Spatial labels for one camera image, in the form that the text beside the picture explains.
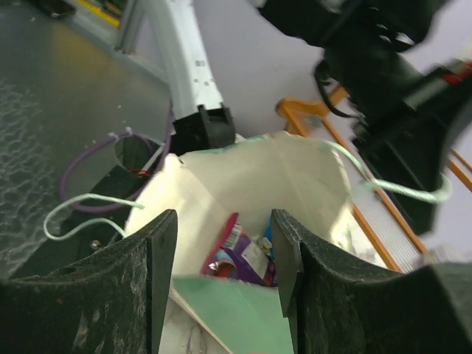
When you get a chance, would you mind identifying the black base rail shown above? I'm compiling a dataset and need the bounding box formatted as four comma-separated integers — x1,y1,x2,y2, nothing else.
12,134,170,279

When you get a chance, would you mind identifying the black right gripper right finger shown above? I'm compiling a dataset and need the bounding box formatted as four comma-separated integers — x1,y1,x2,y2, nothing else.
271,209,471,353

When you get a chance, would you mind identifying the blue snack packet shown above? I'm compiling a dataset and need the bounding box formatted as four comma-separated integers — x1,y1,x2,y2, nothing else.
261,218,274,258

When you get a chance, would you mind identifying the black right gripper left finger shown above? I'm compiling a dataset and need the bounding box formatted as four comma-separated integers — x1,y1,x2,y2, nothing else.
1,209,178,353

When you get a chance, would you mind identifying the green paper gift bag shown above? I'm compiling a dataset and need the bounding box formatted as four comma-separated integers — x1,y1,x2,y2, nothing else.
106,132,386,353

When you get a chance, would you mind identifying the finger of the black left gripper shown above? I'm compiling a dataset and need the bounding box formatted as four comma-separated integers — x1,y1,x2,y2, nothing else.
352,106,458,237

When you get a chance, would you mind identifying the purple snack packet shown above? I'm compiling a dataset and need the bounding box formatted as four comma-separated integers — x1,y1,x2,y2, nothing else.
200,213,277,288

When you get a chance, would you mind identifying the orange wooden rack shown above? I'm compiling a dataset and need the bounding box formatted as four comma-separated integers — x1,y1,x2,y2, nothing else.
275,97,471,272

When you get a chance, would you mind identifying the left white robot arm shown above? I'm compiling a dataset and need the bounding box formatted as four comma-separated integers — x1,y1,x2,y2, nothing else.
136,1,471,239

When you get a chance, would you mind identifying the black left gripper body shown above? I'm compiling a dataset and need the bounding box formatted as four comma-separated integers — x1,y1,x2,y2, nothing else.
313,53,471,148

